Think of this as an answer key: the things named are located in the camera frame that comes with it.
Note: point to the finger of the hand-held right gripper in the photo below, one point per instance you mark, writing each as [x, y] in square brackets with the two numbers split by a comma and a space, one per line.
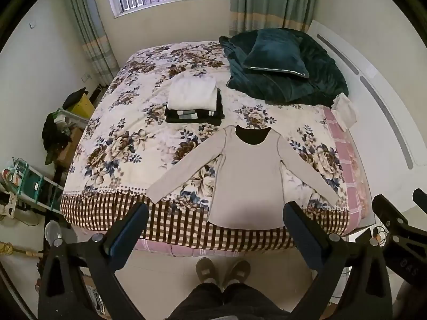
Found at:
[421, 198]
[388, 213]

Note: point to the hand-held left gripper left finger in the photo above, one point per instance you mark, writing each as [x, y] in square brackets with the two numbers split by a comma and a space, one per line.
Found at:
[128, 231]

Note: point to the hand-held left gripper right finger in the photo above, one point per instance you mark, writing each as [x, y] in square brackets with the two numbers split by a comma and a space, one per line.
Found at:
[297, 228]

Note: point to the beige long-sleeve shirt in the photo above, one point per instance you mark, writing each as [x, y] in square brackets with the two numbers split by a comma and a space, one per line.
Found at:
[247, 180]

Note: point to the stack of folded black clothes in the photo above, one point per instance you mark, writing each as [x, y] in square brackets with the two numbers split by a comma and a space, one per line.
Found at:
[173, 117]

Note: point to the brown slipper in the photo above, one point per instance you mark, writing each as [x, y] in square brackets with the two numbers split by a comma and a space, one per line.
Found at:
[207, 270]
[237, 271]

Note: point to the round clear plastic lid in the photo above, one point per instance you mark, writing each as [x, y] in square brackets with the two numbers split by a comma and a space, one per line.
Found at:
[53, 231]

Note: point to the person's right leg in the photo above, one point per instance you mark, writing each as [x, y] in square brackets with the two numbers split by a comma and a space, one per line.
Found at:
[253, 303]

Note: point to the person's leg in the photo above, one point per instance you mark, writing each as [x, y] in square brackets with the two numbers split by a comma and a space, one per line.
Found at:
[253, 303]
[200, 301]

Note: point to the white headboard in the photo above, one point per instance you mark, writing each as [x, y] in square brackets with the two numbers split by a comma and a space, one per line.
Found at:
[383, 113]

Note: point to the person's left leg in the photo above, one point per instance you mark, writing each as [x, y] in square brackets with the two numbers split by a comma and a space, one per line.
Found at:
[200, 301]

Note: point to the cardboard box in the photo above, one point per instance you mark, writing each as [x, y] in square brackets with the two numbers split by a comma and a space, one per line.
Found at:
[68, 150]

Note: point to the green storage rack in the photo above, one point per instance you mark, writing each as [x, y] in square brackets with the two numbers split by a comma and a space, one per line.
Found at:
[36, 183]

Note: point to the floral blanket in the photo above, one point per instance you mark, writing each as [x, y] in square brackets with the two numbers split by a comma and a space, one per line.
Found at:
[133, 123]

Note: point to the wooden stick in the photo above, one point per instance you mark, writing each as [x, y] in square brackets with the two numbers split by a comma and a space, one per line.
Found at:
[20, 251]

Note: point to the small white cloth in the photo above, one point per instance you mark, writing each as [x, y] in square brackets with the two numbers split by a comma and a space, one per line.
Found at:
[345, 111]

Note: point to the yellow box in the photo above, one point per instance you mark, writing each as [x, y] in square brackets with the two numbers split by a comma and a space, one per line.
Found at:
[83, 106]

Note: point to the black bag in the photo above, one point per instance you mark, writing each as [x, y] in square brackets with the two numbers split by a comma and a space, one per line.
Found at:
[75, 96]

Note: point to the folded white garment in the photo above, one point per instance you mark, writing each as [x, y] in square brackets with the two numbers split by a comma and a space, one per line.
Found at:
[191, 93]

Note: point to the dark green plush blanket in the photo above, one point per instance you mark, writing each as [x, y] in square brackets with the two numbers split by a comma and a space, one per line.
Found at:
[320, 73]

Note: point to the dark green pillow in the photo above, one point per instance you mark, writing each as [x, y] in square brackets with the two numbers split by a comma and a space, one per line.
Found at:
[273, 53]

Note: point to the green striped curtain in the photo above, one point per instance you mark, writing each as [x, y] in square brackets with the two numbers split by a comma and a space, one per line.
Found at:
[90, 33]
[267, 0]

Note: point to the wall socket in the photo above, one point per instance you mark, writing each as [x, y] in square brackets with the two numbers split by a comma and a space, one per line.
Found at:
[85, 77]

